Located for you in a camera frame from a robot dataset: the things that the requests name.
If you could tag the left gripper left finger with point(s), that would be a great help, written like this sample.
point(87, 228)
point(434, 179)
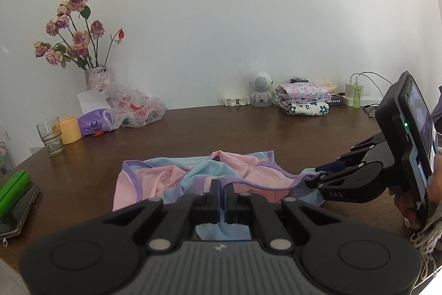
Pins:
point(106, 253)

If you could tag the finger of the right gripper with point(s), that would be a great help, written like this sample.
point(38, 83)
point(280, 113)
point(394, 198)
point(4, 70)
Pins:
point(358, 153)
point(366, 176)

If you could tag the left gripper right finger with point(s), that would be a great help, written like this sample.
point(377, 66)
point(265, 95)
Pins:
point(296, 246)

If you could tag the pink blue purple garment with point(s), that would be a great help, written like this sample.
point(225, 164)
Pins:
point(169, 178)

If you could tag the dark pouch with zipper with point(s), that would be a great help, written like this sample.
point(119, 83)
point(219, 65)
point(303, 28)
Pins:
point(13, 221)

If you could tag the person's right hand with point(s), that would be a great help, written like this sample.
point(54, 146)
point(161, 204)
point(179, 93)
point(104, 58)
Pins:
point(404, 203)

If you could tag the phone on right gripper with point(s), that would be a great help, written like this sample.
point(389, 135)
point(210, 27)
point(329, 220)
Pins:
point(423, 130)

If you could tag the white power strip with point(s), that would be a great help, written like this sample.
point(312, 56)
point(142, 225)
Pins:
point(369, 100)

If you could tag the green spray bottle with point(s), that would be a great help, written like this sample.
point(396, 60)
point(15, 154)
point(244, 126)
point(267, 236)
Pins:
point(357, 93)

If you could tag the white charger adapter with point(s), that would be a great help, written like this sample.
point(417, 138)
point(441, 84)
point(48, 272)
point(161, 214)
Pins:
point(348, 94)

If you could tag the black red box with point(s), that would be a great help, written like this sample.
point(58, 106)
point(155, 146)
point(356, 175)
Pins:
point(336, 100)

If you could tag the white teal floral cloth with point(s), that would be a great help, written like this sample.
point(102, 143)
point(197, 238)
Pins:
point(305, 109)

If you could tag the yellow tissue packs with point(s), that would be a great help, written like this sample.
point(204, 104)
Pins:
point(331, 88)

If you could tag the pink floral folded cloth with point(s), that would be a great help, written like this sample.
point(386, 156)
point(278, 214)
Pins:
point(303, 92)

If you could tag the green case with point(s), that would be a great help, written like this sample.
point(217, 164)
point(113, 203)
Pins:
point(12, 190)

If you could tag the white robot speaker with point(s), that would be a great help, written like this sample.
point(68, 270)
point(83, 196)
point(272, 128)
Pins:
point(261, 96)

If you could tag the white clip strip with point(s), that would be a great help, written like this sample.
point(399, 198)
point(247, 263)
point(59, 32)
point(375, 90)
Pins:
point(236, 101)

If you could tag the yellow cup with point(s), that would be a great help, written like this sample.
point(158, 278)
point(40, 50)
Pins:
point(70, 130)

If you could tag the purple tissue pack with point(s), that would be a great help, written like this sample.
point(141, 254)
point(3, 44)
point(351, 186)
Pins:
point(99, 120)

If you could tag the clear drinking glass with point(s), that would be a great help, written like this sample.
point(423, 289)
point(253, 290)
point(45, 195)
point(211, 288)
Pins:
point(50, 134)

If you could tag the clear plastic bag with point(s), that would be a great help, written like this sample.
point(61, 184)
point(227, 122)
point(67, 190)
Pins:
point(132, 108)

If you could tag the wrapped flower vase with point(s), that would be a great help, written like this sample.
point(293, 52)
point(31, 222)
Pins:
point(99, 79)

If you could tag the dried rose bouquet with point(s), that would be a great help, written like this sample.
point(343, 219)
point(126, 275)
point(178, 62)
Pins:
point(76, 38)

